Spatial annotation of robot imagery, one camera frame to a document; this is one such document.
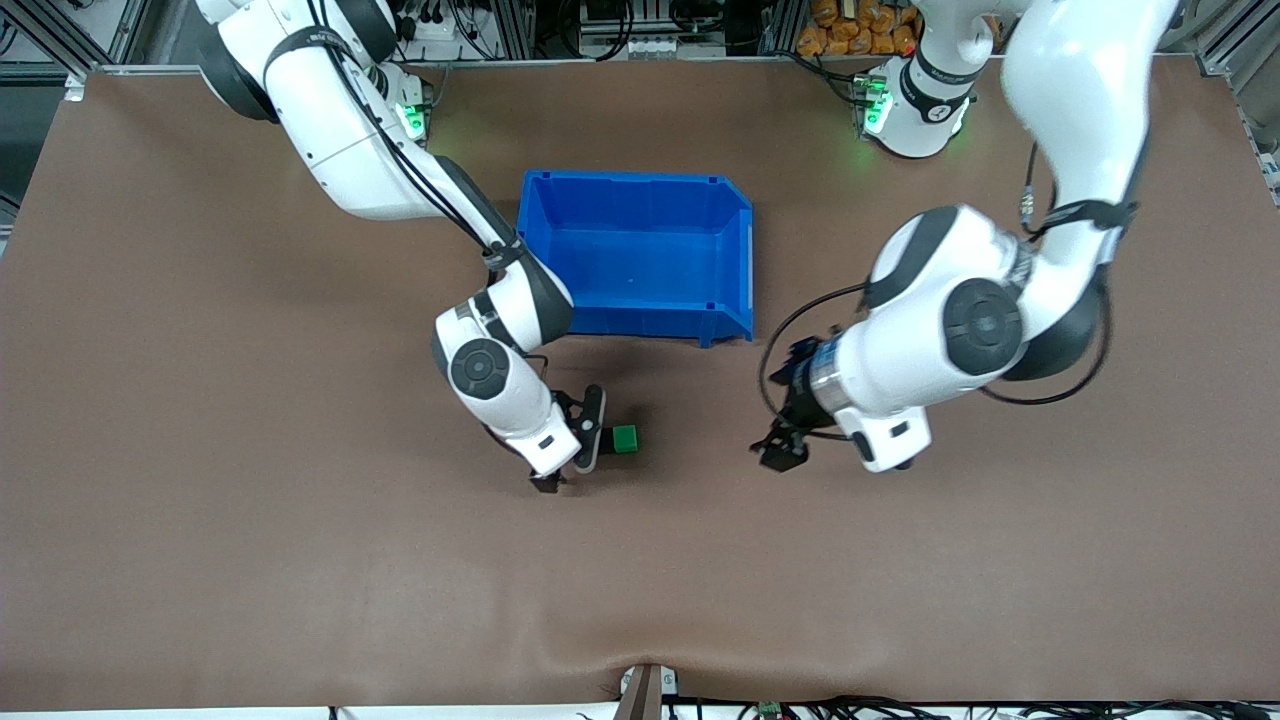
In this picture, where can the brown table edge clamp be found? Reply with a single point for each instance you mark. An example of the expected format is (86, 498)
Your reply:
(645, 695)

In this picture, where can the small green cube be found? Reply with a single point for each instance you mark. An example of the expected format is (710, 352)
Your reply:
(625, 439)

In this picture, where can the aluminium frame profile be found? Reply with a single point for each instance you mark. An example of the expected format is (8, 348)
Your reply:
(128, 35)
(1235, 30)

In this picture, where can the white power strip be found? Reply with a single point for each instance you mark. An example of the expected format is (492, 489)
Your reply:
(440, 40)

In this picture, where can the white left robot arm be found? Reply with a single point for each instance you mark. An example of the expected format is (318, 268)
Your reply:
(930, 320)

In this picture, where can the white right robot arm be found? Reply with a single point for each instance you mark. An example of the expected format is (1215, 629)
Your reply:
(340, 130)

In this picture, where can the blue plastic storage bin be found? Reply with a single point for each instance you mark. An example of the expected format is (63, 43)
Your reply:
(650, 260)

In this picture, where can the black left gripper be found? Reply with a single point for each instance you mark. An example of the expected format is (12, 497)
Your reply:
(797, 408)

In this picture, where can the orange snack bags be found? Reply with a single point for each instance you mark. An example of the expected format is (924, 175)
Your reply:
(850, 25)

